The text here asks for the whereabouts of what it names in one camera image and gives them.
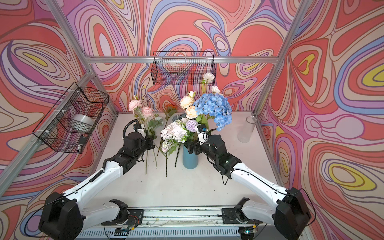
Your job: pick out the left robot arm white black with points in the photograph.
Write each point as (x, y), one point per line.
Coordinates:
(65, 216)

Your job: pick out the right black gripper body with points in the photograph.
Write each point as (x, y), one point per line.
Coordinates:
(203, 148)

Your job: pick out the red protea flower stem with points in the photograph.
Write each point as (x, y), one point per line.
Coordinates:
(169, 111)

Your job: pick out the aluminium front rail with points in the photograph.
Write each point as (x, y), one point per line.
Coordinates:
(157, 217)

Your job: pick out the teal ceramic vase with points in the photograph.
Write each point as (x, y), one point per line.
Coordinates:
(190, 161)

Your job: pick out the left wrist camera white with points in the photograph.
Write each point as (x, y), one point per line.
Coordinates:
(139, 127)

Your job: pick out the white tape roll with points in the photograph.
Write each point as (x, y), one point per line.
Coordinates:
(81, 123)

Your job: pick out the pink purple mixed bouquet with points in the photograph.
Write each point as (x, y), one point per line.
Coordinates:
(177, 133)

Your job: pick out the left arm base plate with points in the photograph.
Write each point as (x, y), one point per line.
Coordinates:
(133, 218)

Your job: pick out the small black device in basket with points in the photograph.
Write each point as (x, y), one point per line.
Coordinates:
(81, 144)

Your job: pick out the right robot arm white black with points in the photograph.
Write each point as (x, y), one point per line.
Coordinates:
(285, 209)

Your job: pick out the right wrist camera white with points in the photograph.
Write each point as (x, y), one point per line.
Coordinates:
(202, 134)

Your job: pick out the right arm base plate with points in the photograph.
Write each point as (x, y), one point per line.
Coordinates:
(235, 215)

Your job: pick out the large pink peony stem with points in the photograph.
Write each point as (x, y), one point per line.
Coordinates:
(146, 116)

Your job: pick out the clear glass vase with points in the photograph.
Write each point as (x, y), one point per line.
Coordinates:
(246, 130)

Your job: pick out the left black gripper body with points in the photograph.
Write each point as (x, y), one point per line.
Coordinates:
(138, 154)

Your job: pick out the black wire basket left wall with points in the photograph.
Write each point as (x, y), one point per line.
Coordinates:
(57, 133)

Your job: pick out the black wire basket wall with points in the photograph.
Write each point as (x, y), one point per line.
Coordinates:
(57, 133)
(182, 68)

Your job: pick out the black wire basket back wall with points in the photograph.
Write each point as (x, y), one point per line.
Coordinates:
(182, 68)

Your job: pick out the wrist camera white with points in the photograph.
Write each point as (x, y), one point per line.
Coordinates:
(202, 134)
(139, 127)

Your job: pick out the light blue hydrangea stem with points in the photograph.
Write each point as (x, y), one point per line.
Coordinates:
(216, 107)

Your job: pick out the peach rose leafy stem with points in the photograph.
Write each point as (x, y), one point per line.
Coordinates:
(186, 104)

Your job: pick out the white poppy flower stem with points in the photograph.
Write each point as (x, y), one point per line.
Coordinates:
(207, 79)

